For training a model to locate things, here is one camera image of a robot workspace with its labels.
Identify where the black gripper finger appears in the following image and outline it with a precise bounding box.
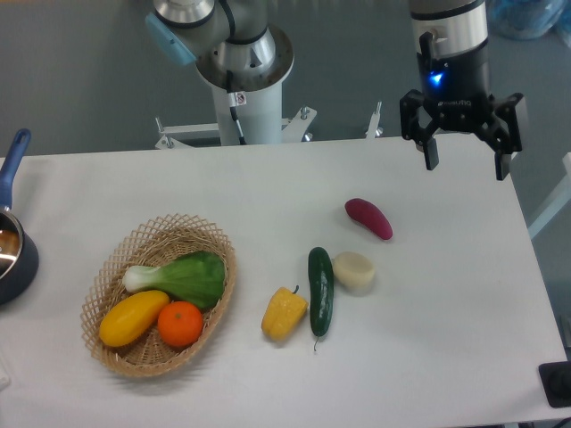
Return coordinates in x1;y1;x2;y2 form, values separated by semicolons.
400;89;439;170
474;93;523;181

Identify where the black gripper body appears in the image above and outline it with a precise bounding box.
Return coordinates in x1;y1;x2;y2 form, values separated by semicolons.
417;43;492;133

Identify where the yellow mango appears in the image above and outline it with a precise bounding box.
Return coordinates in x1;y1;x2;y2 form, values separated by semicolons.
99;290;170;348

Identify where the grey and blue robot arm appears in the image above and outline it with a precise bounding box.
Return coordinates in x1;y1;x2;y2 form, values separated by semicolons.
145;1;524;179

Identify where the woven wicker basket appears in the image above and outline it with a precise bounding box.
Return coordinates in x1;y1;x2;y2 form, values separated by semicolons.
80;214;237;377

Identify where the blue plastic bag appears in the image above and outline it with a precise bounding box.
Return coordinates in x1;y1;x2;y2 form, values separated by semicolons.
486;1;570;47

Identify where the purple sweet potato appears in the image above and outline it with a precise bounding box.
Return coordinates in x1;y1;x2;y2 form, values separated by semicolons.
344;198;393;241

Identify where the cream round bun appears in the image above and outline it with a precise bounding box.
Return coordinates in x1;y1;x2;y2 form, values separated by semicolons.
333;251;376;291

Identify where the dark green cucumber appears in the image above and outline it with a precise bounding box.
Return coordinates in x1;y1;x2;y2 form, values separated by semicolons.
308;247;335;350

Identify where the yellow bell pepper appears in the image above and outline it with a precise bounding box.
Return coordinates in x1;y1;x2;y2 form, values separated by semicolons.
261;286;309;342

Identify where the black device at table edge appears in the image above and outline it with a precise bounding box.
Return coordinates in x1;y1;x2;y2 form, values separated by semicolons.
538;361;570;408

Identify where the green bok choy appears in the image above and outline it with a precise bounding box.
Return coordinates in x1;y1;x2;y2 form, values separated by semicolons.
121;251;226;311

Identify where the orange fruit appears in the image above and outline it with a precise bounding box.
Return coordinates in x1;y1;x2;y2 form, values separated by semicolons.
157;301;203;348

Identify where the white metal frame right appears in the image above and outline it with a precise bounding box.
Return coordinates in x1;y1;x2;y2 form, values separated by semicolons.
527;152;570;240

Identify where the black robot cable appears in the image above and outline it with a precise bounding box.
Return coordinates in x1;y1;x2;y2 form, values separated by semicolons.
216;0;248;145

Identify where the blue saucepan with handle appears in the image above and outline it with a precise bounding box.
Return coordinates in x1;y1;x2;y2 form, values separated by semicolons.
1;128;39;305

